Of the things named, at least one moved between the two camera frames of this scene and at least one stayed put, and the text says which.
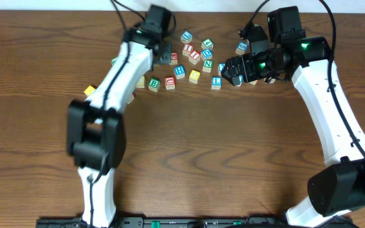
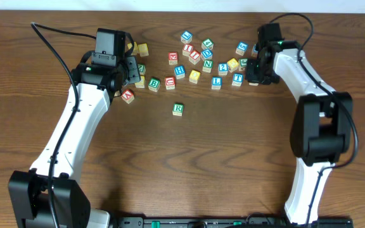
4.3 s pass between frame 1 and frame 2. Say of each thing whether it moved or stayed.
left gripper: moved
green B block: stayed
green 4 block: stayed
